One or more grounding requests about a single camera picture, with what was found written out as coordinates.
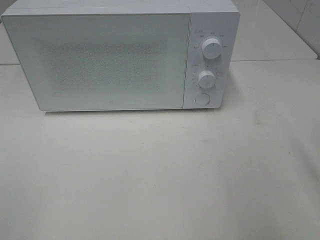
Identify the white microwave oven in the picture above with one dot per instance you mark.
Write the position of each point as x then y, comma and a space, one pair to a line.
207, 18

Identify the round white door button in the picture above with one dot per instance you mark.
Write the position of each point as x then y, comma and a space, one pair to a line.
202, 99

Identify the white microwave knob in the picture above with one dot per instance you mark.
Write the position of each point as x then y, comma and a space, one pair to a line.
206, 79
211, 48

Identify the white microwave door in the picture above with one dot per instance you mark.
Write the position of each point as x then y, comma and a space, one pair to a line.
102, 62

